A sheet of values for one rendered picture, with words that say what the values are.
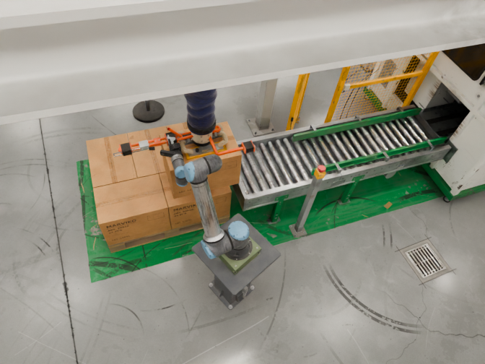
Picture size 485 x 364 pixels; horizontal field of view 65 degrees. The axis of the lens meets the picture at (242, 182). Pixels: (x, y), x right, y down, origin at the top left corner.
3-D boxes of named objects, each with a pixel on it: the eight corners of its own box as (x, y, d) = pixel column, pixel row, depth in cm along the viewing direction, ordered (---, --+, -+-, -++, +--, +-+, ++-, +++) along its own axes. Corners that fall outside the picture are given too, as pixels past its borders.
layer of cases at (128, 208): (203, 144, 437) (202, 118, 405) (229, 214, 383) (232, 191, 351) (95, 165, 406) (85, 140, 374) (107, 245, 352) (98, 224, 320)
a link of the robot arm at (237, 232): (252, 244, 277) (253, 232, 262) (231, 253, 271) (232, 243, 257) (242, 227, 284) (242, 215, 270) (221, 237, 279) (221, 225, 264)
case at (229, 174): (225, 151, 363) (226, 120, 331) (239, 183, 341) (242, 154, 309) (163, 164, 348) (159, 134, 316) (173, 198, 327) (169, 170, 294)
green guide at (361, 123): (413, 108, 439) (417, 102, 432) (418, 114, 434) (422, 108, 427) (289, 134, 399) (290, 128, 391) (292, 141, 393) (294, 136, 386)
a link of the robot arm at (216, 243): (233, 254, 266) (210, 160, 229) (211, 265, 260) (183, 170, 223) (224, 243, 278) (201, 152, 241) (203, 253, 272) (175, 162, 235)
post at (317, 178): (299, 226, 397) (322, 167, 317) (302, 231, 394) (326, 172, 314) (293, 227, 396) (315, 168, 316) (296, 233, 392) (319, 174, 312)
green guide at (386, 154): (442, 141, 410) (446, 135, 403) (448, 148, 405) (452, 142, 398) (310, 173, 370) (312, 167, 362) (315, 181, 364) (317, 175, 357)
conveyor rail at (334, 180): (439, 155, 418) (449, 144, 403) (442, 159, 415) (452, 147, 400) (244, 206, 359) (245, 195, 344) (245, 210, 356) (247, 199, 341)
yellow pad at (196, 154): (223, 142, 316) (223, 138, 312) (226, 151, 311) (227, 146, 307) (183, 151, 307) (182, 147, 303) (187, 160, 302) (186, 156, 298)
